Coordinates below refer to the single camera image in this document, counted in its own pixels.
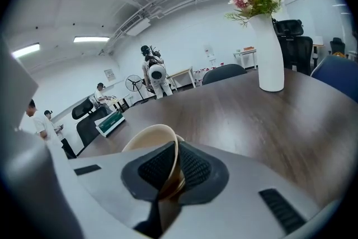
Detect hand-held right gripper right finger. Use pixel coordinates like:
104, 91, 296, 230
172, 140, 230, 207

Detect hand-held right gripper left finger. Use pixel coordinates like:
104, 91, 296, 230
120, 141, 177, 239

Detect cream paper bowl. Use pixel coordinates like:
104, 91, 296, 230
121, 124, 186, 234

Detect green and white box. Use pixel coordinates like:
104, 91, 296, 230
95, 111, 126, 138

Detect black office chair with headrest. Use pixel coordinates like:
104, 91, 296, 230
71, 97, 109, 149

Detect black standing fan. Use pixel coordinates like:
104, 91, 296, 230
124, 74, 147, 103

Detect white table with wooden top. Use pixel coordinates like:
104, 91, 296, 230
167, 65, 197, 91

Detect group of red white packets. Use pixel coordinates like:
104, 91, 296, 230
195, 63, 226, 87

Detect grey chair backrest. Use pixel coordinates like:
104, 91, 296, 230
201, 63, 248, 86

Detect white desk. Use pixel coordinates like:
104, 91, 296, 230
233, 48, 258, 70

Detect white ceramic vase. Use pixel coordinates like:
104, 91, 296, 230
248, 13, 285, 92

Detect white ceiling air conditioner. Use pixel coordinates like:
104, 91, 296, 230
125, 18, 152, 37

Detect ceiling light strip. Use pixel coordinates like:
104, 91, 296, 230
11, 43, 41, 59
73, 35, 110, 43

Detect black mesh office chair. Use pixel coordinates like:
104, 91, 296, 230
272, 18, 314, 76

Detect blue chair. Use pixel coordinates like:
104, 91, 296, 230
310, 55, 358, 105

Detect small black office chair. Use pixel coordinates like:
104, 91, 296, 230
328, 37, 351, 59

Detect wall notice sheet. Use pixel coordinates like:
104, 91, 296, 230
103, 68, 116, 82

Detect white wall sign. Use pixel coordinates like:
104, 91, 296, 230
203, 44, 216, 65

